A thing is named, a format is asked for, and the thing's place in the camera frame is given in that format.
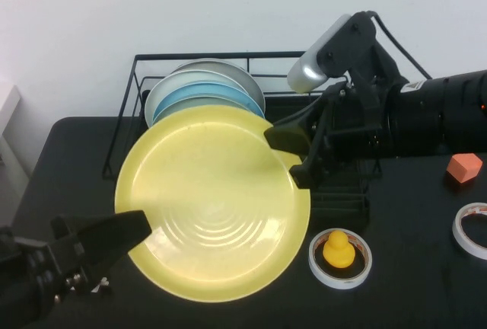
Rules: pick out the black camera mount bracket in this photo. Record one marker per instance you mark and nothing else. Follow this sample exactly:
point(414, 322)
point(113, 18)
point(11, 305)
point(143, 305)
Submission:
point(350, 47)

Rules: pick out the yellow plate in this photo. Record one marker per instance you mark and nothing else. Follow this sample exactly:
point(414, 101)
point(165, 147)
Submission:
point(213, 176)

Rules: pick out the white side furniture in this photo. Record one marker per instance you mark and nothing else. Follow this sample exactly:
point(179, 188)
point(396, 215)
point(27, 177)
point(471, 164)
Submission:
point(7, 115)

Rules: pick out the light green plate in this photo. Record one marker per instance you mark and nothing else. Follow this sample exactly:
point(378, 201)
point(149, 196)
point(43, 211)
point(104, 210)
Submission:
point(190, 103)

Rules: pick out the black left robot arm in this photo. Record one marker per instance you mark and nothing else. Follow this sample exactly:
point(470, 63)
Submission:
point(19, 306)

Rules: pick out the off-white plate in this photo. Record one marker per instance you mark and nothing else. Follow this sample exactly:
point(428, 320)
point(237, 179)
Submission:
point(167, 89)

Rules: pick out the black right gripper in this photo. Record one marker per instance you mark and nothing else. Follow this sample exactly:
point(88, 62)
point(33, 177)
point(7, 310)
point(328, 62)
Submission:
point(354, 135)

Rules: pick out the white tape roll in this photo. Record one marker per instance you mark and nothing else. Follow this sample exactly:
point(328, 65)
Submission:
point(456, 235)
point(338, 285)

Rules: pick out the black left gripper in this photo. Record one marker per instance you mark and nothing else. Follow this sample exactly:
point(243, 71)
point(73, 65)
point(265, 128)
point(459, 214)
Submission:
point(57, 260)

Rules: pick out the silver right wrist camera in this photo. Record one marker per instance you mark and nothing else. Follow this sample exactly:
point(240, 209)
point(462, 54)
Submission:
point(308, 70)

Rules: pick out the orange cube block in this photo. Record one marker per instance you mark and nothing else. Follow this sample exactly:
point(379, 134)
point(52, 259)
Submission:
point(462, 171)

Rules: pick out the white power adapter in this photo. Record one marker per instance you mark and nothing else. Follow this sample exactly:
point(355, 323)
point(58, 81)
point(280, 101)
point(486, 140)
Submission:
point(102, 285)

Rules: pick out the light blue plate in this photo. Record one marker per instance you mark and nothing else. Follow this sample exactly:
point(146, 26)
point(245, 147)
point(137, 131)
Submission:
point(213, 89)

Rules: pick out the yellow rubber duck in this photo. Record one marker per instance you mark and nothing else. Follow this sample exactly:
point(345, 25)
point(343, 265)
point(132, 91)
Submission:
point(338, 251)

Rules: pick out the grey plate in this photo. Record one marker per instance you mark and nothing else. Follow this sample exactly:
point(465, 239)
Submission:
point(228, 68)

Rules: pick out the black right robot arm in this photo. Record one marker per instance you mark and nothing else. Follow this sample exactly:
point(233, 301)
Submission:
point(437, 115)

